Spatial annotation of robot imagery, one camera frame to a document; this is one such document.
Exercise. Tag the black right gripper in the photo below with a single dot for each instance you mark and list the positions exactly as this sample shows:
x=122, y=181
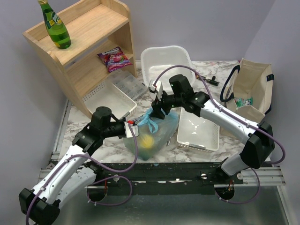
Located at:
x=158, y=107

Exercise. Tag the light blue plastic grocery bag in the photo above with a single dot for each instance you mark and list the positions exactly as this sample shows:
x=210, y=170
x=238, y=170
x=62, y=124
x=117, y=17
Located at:
x=161, y=130

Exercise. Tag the yellow lemon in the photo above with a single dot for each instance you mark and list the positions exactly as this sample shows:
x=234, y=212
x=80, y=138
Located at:
x=146, y=141

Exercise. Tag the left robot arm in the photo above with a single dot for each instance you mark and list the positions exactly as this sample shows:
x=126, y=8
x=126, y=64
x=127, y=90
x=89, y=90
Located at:
x=76, y=170

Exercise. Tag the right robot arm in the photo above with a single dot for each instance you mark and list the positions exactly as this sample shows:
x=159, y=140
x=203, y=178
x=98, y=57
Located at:
x=257, y=138

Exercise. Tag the clear plastic organizer box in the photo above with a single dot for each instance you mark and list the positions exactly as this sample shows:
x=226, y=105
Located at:
x=128, y=84

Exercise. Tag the white perforated plastic basket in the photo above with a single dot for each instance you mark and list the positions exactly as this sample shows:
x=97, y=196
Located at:
x=197, y=133

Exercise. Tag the large white plastic tub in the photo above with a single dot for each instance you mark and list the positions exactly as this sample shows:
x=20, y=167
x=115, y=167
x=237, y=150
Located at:
x=155, y=60

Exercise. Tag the small black tool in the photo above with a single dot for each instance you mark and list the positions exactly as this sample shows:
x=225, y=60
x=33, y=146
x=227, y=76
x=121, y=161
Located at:
x=211, y=81

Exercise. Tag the pink candy bag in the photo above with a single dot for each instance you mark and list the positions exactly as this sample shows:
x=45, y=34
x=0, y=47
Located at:
x=114, y=59

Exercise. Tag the green snack packet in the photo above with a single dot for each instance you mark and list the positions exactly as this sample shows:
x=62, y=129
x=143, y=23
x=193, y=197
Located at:
x=240, y=102

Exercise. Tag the floral canvas tote bag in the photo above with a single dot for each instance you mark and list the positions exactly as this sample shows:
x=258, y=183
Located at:
x=249, y=79

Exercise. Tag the wooden shelf unit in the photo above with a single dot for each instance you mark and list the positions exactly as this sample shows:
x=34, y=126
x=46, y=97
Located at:
x=95, y=26

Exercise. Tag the green glass bottle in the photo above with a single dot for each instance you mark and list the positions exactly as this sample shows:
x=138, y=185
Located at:
x=54, y=26

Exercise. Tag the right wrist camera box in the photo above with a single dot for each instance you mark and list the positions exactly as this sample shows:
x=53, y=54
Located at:
x=156, y=90

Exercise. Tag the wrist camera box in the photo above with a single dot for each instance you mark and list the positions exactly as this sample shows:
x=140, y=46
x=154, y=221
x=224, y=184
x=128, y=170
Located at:
x=131, y=129
x=156, y=90

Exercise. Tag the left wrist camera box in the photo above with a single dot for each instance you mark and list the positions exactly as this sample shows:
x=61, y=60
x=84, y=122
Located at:
x=131, y=129

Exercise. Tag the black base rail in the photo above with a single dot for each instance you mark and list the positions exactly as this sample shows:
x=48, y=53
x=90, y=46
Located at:
x=160, y=179

